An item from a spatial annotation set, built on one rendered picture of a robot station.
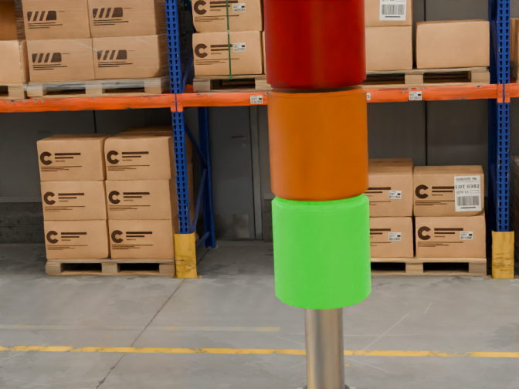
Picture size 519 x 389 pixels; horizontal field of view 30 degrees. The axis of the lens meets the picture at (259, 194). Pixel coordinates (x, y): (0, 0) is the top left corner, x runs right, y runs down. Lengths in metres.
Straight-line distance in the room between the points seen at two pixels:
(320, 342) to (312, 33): 0.16
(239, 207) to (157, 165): 1.48
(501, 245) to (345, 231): 7.75
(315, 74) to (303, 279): 0.10
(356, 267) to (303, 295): 0.03
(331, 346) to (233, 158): 9.10
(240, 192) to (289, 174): 9.17
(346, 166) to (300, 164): 0.02
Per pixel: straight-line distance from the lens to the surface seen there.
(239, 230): 9.73
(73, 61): 8.52
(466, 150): 9.50
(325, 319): 0.50
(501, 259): 8.25
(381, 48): 8.08
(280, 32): 0.47
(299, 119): 0.47
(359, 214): 0.48
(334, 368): 0.51
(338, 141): 0.47
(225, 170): 9.63
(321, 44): 0.46
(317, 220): 0.47
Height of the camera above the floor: 2.31
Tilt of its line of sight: 11 degrees down
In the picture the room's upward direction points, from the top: 3 degrees counter-clockwise
